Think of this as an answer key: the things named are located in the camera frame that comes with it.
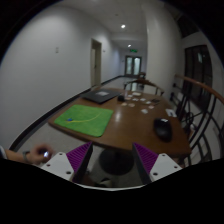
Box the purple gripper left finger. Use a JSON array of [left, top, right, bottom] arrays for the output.
[[41, 141, 94, 184]]

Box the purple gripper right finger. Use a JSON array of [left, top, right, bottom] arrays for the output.
[[132, 142, 184, 185]]

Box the person's left forearm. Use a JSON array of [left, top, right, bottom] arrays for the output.
[[5, 150, 24, 163]]

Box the black computer mouse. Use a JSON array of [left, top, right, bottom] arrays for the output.
[[153, 118, 173, 142]]

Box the green mouse pad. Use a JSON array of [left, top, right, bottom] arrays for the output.
[[54, 105, 113, 137]]

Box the person's left hand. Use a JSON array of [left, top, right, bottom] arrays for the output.
[[27, 144, 54, 165]]

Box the round wooden table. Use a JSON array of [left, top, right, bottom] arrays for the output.
[[48, 86, 192, 177]]

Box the white card near edge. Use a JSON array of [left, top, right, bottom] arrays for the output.
[[165, 109, 177, 117]]

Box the black wristwatch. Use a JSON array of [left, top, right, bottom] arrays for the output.
[[22, 151, 31, 164]]

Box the black laptop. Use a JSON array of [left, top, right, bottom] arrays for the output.
[[81, 89, 119, 104]]

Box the small black object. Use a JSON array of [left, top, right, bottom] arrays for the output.
[[117, 95, 125, 102]]

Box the double glass door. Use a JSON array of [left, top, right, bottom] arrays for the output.
[[125, 56, 141, 76]]

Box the dark window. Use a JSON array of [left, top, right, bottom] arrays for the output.
[[183, 45, 213, 109]]

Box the green exit sign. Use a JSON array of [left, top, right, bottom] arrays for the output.
[[130, 49, 138, 53]]

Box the open side doorway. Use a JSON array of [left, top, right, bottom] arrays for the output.
[[91, 39, 102, 87]]

